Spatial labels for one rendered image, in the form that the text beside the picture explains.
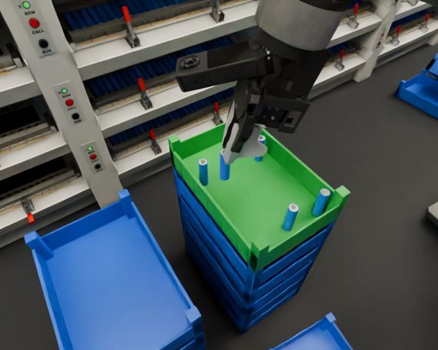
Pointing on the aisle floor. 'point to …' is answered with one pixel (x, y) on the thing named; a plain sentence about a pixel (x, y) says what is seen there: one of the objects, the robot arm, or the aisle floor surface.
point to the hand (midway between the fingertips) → (224, 152)
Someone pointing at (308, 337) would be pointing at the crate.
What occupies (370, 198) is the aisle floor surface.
